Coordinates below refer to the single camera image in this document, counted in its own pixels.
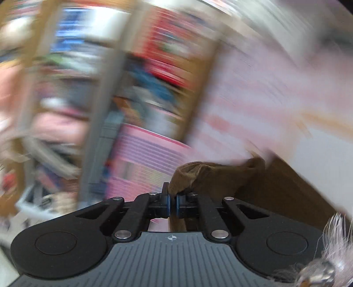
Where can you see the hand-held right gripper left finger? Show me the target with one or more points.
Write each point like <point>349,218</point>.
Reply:
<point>165,205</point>

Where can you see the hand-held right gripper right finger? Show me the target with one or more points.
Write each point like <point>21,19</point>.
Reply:
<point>178,206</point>

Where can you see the pink learning machine toy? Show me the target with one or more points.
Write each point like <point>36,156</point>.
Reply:
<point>143,160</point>

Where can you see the white and wood bookshelf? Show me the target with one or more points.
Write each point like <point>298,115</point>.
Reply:
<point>102,110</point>

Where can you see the fluffy white sleeve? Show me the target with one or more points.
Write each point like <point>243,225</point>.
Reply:
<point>339,242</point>

